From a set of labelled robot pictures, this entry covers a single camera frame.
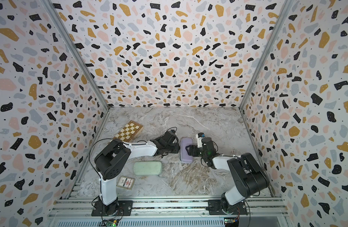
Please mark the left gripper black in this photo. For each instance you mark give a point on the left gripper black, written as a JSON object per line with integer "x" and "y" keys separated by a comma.
{"x": 177, "y": 145}

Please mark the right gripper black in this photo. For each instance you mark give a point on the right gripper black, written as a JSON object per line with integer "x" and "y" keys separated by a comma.
{"x": 191, "y": 147}

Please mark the grey sleeve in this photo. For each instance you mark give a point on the grey sleeve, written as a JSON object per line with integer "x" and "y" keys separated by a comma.
{"x": 184, "y": 147}

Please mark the mint green zippered sleeve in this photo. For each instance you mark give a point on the mint green zippered sleeve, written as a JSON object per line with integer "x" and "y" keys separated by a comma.
{"x": 147, "y": 168}

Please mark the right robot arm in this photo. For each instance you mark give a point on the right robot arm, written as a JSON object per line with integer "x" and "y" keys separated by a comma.
{"x": 249, "y": 178}

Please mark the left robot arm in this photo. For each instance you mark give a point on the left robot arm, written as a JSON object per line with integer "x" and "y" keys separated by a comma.
{"x": 111, "y": 160}

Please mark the wooden chessboard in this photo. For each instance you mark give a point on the wooden chessboard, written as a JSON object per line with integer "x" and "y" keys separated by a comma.
{"x": 129, "y": 131}

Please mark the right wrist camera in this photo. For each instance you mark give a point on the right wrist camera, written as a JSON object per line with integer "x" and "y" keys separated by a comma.
{"x": 199, "y": 137}

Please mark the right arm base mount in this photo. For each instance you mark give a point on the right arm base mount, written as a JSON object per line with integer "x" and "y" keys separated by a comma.
{"x": 221, "y": 207}

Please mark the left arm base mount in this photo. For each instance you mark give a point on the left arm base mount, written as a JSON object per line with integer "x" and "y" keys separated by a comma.
{"x": 117, "y": 208}

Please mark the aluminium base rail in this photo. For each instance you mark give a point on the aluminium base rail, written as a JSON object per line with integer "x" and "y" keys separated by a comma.
{"x": 171, "y": 211}

